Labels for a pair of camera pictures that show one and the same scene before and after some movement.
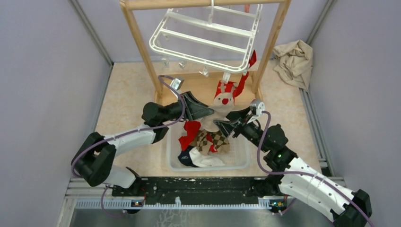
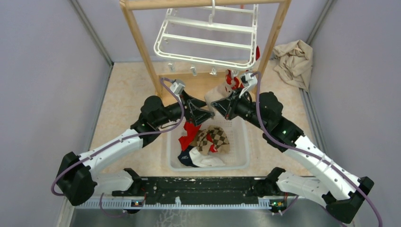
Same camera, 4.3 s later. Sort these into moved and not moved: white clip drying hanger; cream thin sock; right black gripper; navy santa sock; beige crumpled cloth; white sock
Moved: cream thin sock; right black gripper; white clip drying hanger
Not moved: beige crumpled cloth; navy santa sock; white sock
